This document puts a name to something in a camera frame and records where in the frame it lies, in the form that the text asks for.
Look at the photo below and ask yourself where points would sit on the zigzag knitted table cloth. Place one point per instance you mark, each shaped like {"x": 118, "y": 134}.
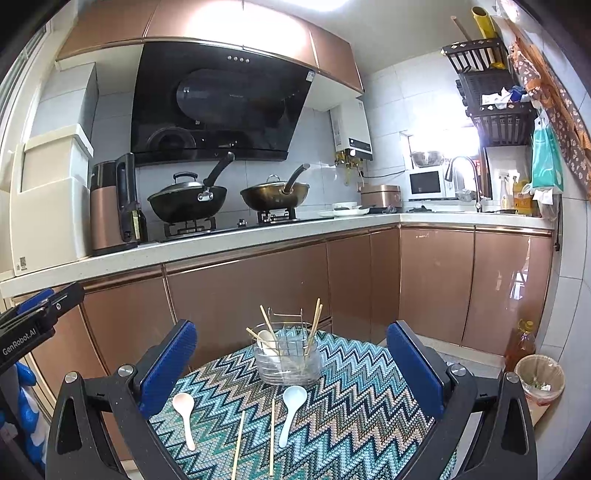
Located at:
{"x": 360, "y": 421}

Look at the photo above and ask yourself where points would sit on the copper rice cooker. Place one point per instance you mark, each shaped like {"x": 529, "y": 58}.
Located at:
{"x": 381, "y": 196}

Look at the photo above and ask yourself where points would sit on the white ceramic soup spoon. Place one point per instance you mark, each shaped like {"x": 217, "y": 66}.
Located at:
{"x": 266, "y": 336}

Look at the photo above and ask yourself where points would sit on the copper electric kettle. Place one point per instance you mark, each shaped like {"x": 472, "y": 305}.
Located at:
{"x": 117, "y": 222}

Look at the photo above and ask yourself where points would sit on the left blue-white gloved hand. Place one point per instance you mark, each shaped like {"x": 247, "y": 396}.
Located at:
{"x": 22, "y": 421}

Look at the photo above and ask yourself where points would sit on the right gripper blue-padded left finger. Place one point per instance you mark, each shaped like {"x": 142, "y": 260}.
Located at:
{"x": 79, "y": 445}

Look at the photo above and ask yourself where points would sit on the black wok with lid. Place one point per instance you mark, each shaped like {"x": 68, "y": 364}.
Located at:
{"x": 277, "y": 195}

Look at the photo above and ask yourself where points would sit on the white microwave oven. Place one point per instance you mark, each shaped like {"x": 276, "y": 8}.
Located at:
{"x": 429, "y": 184}

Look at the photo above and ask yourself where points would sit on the black wall storage rack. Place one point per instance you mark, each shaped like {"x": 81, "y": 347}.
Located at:
{"x": 495, "y": 101}

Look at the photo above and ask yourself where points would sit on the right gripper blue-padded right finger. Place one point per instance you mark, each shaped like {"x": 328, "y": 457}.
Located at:
{"x": 503, "y": 446}

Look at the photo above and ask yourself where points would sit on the white countertop appliance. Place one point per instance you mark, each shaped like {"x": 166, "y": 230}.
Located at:
{"x": 49, "y": 209}

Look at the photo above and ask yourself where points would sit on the black lidded pan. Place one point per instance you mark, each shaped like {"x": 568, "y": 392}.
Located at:
{"x": 188, "y": 199}

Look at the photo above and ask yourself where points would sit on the cooking oil bottle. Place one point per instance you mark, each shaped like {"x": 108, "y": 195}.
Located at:
{"x": 521, "y": 344}

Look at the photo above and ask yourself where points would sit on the lined trash bin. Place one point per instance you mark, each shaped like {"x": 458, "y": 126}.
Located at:
{"x": 543, "y": 382}

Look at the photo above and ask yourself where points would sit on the gas stove top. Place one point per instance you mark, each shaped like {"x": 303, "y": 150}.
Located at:
{"x": 233, "y": 221}

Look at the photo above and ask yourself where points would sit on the chrome kitchen faucet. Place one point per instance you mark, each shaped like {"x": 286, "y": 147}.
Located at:
{"x": 467, "y": 187}

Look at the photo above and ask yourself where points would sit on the black range hood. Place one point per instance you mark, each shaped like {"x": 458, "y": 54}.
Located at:
{"x": 195, "y": 102}

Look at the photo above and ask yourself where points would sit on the teal hanging bag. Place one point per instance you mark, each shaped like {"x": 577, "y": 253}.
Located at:
{"x": 547, "y": 173}

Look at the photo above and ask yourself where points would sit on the white water heater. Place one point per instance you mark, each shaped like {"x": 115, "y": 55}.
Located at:
{"x": 351, "y": 131}

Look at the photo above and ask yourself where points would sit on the light blue ceramic soup spoon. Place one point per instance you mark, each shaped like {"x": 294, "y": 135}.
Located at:
{"x": 294, "y": 397}

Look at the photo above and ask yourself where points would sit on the clear plastic utensil holder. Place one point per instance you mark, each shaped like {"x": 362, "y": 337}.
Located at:
{"x": 290, "y": 367}

